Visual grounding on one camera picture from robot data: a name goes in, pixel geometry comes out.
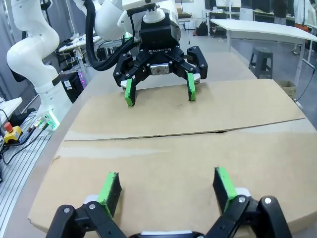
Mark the aluminium frame base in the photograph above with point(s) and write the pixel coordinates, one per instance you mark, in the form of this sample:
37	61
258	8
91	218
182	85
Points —
17	173

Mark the white table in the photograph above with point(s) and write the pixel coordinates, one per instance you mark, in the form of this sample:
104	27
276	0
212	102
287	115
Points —
260	29

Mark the brown cardboard box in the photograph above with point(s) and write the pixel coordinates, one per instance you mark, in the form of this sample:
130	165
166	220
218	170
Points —
173	153

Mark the grey plastic stool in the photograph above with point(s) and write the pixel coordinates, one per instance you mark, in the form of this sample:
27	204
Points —
261	62

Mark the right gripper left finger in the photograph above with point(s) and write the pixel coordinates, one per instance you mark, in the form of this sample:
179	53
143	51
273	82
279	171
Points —
109	193

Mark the person in dark clothes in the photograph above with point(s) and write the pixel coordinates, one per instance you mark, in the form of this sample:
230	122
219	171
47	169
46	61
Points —
280	11

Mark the cluttered equipment desk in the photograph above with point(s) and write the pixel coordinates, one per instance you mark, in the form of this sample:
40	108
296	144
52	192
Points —
74	47

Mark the small cardboard box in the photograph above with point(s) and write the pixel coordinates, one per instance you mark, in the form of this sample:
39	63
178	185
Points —
287	88

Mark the black backpack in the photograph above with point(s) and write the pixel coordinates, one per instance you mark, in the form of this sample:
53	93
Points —
201	29

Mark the person in white coat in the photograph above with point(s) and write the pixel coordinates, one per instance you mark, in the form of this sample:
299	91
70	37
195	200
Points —
302	12

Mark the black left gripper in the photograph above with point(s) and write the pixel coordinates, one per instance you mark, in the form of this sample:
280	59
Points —
158	42

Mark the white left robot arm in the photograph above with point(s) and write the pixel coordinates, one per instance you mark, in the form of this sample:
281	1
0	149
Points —
32	44

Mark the black computer tower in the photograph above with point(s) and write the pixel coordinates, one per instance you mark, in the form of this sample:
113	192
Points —
70	85

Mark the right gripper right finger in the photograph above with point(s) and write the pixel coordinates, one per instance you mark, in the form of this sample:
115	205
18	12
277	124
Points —
224	188

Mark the yellow emergency stop button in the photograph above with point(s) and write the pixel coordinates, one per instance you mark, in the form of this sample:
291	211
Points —
12	132

